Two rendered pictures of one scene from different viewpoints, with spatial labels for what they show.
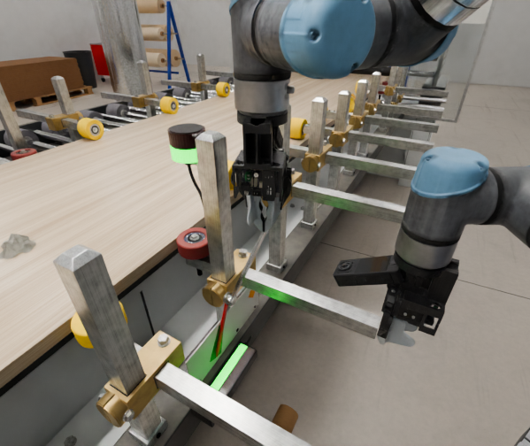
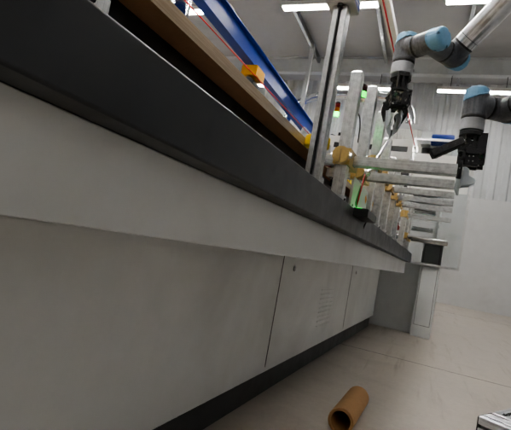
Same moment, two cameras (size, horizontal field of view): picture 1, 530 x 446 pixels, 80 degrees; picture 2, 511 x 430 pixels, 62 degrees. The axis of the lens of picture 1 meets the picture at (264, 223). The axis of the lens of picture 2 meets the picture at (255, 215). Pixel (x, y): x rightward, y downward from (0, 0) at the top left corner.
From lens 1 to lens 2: 135 cm
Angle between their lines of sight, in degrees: 37
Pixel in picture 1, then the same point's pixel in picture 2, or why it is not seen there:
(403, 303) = (467, 150)
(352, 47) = (446, 40)
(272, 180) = (407, 95)
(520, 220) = (504, 102)
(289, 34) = (429, 35)
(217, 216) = (369, 122)
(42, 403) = not seen: hidden behind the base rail
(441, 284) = (482, 140)
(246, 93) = (400, 63)
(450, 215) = (480, 102)
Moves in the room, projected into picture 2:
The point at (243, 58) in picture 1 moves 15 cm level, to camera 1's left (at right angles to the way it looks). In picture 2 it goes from (402, 53) to (360, 43)
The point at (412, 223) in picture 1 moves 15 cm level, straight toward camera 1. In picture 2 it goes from (467, 111) to (468, 92)
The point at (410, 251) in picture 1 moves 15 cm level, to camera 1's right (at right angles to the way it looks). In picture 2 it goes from (467, 122) to (510, 130)
